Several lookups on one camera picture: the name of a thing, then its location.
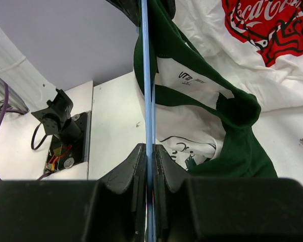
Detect green and white raglan t-shirt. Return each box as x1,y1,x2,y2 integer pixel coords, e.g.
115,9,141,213
147,1,277,178

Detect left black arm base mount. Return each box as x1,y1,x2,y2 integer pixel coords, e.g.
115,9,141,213
31,89,90,177

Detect white Coca-Cola t-shirt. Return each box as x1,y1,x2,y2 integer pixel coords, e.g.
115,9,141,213
173,1,303,111

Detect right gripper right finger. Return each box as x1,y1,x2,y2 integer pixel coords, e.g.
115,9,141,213
153,145,192,193

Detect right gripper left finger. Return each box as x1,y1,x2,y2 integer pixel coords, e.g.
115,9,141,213
97,143,147,195

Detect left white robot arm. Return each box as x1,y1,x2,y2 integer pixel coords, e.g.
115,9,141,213
0,1,138,111

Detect black cable loop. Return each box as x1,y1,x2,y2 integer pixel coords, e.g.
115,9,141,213
31,123,47,151

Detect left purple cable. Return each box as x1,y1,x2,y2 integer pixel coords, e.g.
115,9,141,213
0,82,54,182

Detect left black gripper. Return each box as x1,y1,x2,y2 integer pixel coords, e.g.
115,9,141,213
107,0,140,27

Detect light blue wire hanger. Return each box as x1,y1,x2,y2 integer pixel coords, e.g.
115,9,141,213
141,0,156,241

